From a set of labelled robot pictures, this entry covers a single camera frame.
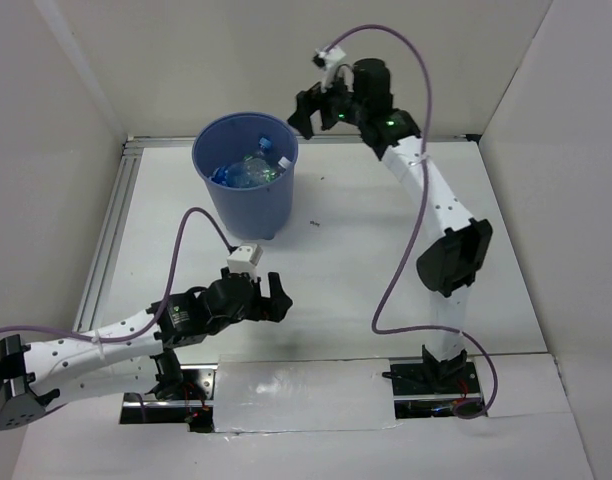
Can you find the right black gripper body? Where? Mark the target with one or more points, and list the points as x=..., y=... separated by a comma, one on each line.
x=345, y=106

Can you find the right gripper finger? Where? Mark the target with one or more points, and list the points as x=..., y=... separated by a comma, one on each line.
x=300, y=119
x=313, y=99

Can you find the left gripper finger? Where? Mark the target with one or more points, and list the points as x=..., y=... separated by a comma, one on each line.
x=279, y=303
x=258, y=314

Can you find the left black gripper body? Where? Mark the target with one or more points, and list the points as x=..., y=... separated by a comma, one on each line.
x=256, y=301

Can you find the clear bottle blue cap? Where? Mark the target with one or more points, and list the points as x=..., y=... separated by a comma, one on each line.
x=262, y=151

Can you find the clear bottle white cap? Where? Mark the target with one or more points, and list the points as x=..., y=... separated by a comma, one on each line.
x=283, y=165

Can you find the green soda bottle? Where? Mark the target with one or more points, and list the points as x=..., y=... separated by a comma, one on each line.
x=273, y=175

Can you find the blue label bottle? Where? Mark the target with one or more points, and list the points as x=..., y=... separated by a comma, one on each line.
x=243, y=174

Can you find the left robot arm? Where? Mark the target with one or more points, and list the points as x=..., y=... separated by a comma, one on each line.
x=135, y=355

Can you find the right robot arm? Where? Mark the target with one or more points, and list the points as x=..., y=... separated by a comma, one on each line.
x=458, y=241

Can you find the blue plastic bin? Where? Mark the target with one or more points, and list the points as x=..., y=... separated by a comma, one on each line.
x=248, y=213

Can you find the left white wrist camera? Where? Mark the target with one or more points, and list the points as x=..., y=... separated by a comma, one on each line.
x=244, y=260

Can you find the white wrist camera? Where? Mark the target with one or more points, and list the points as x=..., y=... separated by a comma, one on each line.
x=244, y=260
x=328, y=59

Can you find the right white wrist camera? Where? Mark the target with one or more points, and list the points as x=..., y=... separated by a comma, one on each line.
x=328, y=59

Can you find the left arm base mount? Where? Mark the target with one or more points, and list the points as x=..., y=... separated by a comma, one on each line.
x=191, y=405

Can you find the left aluminium rail frame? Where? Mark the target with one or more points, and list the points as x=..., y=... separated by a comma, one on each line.
x=97, y=287

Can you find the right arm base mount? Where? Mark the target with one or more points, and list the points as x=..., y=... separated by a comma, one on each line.
x=427, y=388

